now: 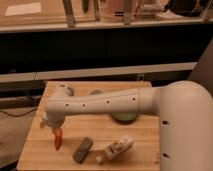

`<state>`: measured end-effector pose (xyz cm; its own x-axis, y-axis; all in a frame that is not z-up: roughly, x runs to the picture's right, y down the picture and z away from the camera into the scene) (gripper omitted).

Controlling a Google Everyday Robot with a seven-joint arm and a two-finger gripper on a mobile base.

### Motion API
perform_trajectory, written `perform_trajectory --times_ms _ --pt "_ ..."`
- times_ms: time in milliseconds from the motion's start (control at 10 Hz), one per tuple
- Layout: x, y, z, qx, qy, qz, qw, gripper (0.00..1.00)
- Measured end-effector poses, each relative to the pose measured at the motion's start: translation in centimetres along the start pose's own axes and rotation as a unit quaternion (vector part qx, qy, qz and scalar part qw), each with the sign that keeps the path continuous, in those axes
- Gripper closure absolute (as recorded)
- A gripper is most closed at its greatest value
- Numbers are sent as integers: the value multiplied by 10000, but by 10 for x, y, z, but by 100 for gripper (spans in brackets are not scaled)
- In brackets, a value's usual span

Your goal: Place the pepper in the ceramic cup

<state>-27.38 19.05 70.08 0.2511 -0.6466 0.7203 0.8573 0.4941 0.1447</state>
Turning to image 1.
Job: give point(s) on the grey rectangular block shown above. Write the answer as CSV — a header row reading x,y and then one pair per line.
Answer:
x,y
82,151

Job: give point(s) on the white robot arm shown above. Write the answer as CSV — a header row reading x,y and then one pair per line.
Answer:
x,y
184,108

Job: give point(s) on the clear plastic bottle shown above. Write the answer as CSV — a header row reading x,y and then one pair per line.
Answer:
x,y
114,149

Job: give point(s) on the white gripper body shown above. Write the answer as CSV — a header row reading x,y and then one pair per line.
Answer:
x,y
55,122

